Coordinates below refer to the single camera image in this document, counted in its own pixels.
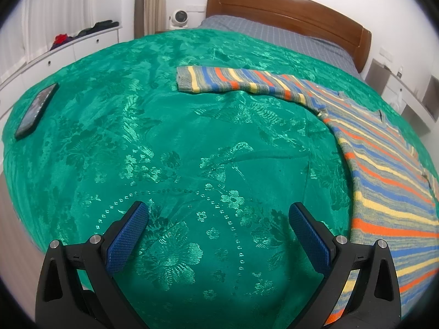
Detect striped knit sweater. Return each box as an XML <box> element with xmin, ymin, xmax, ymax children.
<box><xmin>177</xmin><ymin>66</ymin><xmax>438</xmax><ymax>314</ymax></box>

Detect black clothes on cabinet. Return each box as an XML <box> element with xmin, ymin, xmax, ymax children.
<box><xmin>75</xmin><ymin>20</ymin><xmax>119</xmax><ymax>39</ymax></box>

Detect white desk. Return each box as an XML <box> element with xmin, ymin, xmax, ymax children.
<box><xmin>365</xmin><ymin>59</ymin><xmax>436</xmax><ymax>137</ymax></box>

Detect white plastic bag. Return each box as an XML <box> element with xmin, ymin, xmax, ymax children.
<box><xmin>389</xmin><ymin>90</ymin><xmax>406</xmax><ymax>114</ymax></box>

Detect black smartphone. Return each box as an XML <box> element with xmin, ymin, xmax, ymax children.
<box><xmin>15</xmin><ymin>83</ymin><xmax>60</xmax><ymax>140</ymax></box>

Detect green floral bedspread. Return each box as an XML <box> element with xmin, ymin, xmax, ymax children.
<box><xmin>2</xmin><ymin>29</ymin><xmax>438</xmax><ymax>328</ymax></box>

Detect small bottle on desk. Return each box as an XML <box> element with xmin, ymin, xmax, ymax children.
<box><xmin>396</xmin><ymin>66</ymin><xmax>403</xmax><ymax>79</ymax></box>

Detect white drawer cabinet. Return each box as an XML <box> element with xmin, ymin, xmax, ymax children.
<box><xmin>0</xmin><ymin>26</ymin><xmax>120</xmax><ymax>117</ymax></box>

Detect red cloth on cabinet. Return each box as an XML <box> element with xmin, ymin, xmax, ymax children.
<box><xmin>50</xmin><ymin>34</ymin><xmax>74</xmax><ymax>50</ymax></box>

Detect white wardrobe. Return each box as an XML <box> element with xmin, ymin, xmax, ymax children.
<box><xmin>417</xmin><ymin>7</ymin><xmax>438</xmax><ymax>153</ymax></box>

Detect white sheer curtain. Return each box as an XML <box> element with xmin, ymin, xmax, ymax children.
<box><xmin>1</xmin><ymin>0</ymin><xmax>93</xmax><ymax>81</ymax></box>

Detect beige curtain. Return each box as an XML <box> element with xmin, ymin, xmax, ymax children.
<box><xmin>134</xmin><ymin>0</ymin><xmax>167</xmax><ymax>39</ymax></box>

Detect white round fan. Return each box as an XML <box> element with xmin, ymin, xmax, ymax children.
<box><xmin>169</xmin><ymin>10</ymin><xmax>188</xmax><ymax>30</ymax></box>

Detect wooden headboard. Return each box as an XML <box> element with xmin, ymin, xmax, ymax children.
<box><xmin>206</xmin><ymin>0</ymin><xmax>372</xmax><ymax>72</ymax></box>

